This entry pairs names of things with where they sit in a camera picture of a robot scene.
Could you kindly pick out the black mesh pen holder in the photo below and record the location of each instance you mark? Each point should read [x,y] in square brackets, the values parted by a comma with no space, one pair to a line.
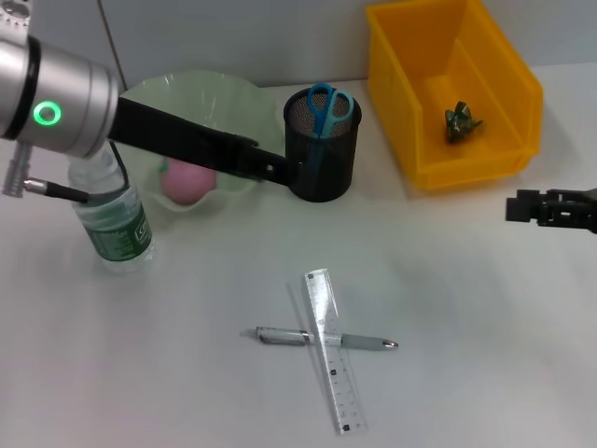
[336,168]

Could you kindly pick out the yellow plastic bin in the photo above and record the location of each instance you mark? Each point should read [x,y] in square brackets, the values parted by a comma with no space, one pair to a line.
[494,79]

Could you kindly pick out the pink toy peach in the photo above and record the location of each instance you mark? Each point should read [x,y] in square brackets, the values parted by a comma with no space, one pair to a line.
[186,184]

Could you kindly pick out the clear green-label water bottle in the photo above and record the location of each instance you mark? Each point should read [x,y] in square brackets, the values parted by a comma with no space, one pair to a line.
[116,228]

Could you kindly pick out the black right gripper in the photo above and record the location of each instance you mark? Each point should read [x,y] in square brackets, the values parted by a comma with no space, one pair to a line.
[593,210]

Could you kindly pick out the light blue scissors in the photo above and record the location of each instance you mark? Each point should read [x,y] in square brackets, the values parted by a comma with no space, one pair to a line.
[322,123]

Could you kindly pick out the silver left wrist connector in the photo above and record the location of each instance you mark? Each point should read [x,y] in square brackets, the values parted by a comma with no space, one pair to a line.
[15,172]

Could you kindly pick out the grey clear ballpoint pen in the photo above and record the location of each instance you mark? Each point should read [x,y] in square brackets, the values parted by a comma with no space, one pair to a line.
[280,336]

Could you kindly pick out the green plastic wrapper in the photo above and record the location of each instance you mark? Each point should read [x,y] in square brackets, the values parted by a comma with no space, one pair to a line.
[459,123]

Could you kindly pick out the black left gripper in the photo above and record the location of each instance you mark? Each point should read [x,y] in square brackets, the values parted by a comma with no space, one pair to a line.
[186,140]

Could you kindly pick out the pale green wavy fruit plate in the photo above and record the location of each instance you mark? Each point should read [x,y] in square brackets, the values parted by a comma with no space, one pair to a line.
[210,102]

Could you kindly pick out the transparent plastic ruler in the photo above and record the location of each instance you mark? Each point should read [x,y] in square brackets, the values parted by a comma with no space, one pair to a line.
[336,373]

